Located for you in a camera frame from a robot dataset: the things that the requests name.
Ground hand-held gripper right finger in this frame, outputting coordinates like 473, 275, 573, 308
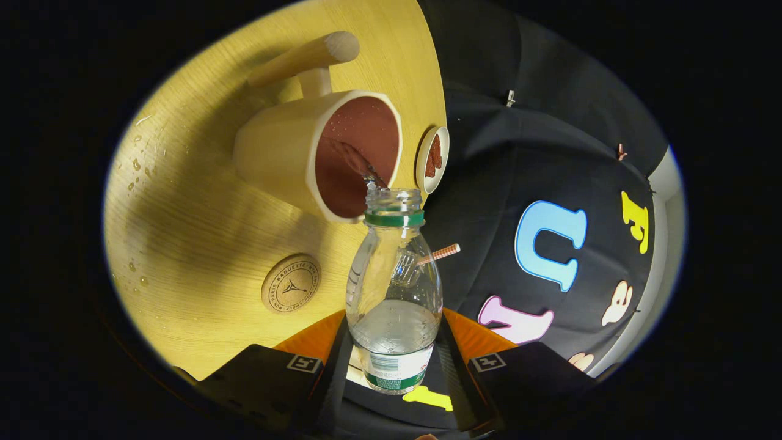
436, 307, 596, 438

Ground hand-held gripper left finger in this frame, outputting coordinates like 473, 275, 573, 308
195, 310, 355, 438

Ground clear plastic juice bottle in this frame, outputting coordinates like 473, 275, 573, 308
345, 187, 444, 395

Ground round cork coaster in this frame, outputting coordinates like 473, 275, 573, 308
261, 254, 322, 314

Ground beige cup with wooden handle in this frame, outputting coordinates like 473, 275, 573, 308
232, 31, 404, 225

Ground striped paper straw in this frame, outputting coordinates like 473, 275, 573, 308
415, 243, 461, 266

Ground wooden table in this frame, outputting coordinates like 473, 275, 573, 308
103, 0, 448, 383

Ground black backdrop cloth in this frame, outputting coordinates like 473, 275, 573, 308
342, 0, 670, 431

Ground white round plate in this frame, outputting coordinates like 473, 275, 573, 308
415, 125, 451, 195

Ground metal wire holder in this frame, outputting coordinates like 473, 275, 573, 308
391, 247, 422, 287

